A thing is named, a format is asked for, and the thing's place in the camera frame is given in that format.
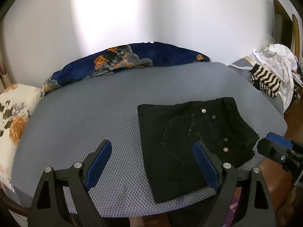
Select black denim pants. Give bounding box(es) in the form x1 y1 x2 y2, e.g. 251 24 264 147
137 97 259 203

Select purple patterned rug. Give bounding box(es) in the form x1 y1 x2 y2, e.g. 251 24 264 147
224 195 240 226

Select grey mesh mattress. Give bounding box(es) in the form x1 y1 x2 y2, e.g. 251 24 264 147
11 62 287 217

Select black white striped knit garment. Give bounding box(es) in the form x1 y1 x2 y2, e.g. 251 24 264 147
250 64 281 98

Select white patterned cloth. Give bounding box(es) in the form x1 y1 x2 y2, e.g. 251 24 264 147
252 44 297 112

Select white floral pillow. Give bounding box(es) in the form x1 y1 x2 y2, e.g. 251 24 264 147
0 84 44 192

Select dark wooden door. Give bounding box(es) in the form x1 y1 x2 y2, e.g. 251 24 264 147
272 0 300 57

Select navy floral blanket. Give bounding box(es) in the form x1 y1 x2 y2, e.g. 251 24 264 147
43 42 211 94

